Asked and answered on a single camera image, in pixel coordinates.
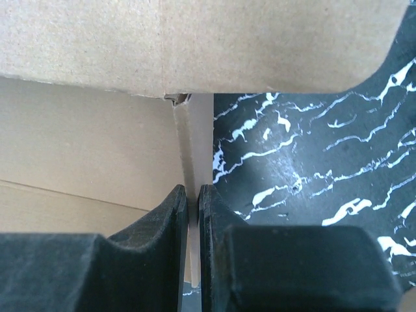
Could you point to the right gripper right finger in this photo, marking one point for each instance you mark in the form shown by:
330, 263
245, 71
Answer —
289, 268

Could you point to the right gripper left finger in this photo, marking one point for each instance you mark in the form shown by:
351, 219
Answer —
140, 268

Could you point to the cardboard box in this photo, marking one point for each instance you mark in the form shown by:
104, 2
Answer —
299, 112

